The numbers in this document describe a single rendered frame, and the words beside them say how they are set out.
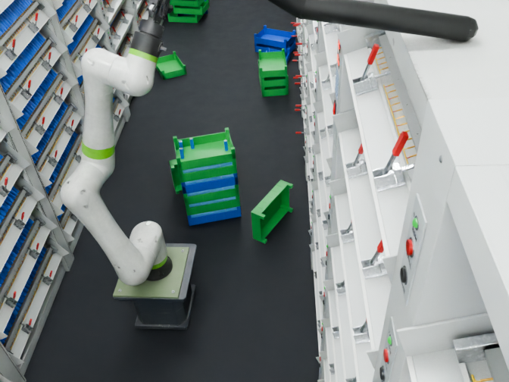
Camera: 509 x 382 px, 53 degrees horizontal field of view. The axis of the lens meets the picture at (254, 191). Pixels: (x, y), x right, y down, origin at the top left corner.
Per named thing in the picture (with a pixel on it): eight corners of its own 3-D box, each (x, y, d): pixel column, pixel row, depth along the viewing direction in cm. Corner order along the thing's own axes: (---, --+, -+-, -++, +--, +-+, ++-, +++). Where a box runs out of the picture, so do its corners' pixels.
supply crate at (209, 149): (178, 170, 263) (176, 158, 258) (175, 148, 278) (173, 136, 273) (235, 161, 267) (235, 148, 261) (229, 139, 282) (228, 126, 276)
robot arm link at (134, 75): (152, 101, 169) (142, 100, 158) (117, 89, 170) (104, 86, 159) (165, 61, 167) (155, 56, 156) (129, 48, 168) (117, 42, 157)
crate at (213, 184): (182, 194, 273) (180, 183, 268) (179, 171, 288) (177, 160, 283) (238, 184, 277) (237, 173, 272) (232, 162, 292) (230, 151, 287)
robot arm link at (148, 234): (132, 273, 220) (122, 242, 207) (145, 246, 231) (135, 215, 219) (160, 277, 217) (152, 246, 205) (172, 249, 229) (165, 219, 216)
